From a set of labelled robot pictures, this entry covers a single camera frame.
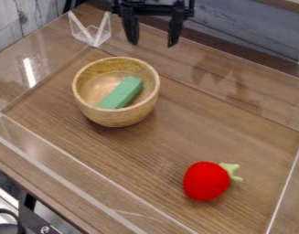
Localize black table leg bracket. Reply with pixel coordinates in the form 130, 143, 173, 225
19, 193, 63, 234

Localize red plush strawberry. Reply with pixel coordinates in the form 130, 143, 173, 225
182, 161, 244, 201

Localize brown wooden bowl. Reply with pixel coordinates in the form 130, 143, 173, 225
73, 57, 162, 127

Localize green rectangular block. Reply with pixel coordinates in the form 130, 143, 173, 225
97, 76, 144, 109

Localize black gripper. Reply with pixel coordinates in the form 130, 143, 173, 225
110, 0, 196, 48

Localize clear acrylic corner bracket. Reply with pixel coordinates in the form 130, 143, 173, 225
67, 11, 111, 48

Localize clear acrylic tray wall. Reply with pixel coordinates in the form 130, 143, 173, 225
0, 112, 198, 234

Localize black cable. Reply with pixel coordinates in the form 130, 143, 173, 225
0, 208, 23, 234

